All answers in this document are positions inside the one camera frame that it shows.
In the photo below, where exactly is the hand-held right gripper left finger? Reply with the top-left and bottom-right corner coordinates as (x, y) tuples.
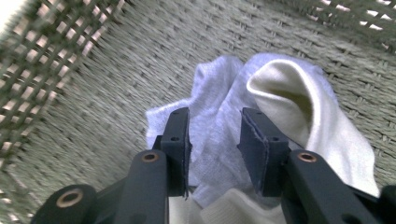
(152, 106), (192, 199)

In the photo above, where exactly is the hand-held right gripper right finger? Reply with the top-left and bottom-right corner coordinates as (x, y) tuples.
(236, 106), (292, 198)

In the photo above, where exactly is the cream sock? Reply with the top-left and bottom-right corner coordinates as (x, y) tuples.
(247, 59), (381, 198)

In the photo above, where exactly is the green woven basket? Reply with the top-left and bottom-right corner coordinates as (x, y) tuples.
(0, 0), (396, 224)

